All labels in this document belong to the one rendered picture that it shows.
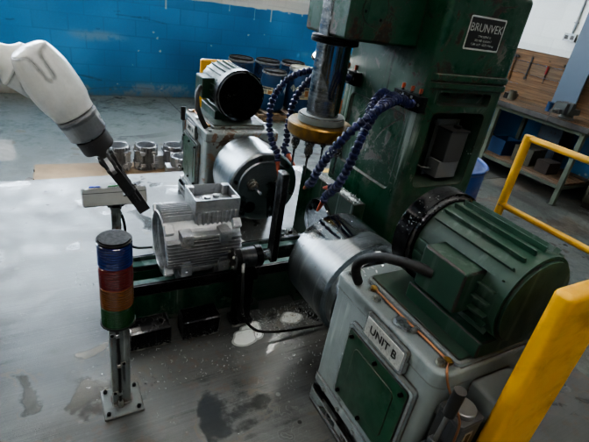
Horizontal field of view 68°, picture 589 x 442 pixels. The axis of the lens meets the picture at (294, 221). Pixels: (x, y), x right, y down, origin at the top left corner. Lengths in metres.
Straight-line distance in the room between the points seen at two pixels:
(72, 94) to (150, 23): 5.70
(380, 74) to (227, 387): 0.93
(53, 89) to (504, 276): 0.90
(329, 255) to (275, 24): 6.52
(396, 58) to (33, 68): 0.86
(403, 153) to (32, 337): 1.06
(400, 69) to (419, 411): 0.85
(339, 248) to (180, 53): 6.04
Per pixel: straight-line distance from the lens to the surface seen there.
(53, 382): 1.16
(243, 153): 1.47
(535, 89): 6.48
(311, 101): 1.20
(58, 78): 1.04
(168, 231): 1.11
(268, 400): 1.10
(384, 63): 1.32
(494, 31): 1.31
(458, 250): 0.74
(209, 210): 1.14
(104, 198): 1.34
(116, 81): 6.76
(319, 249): 1.02
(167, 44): 6.81
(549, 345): 0.71
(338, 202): 1.28
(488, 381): 0.84
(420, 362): 0.76
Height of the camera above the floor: 1.64
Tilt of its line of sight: 27 degrees down
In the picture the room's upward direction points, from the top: 10 degrees clockwise
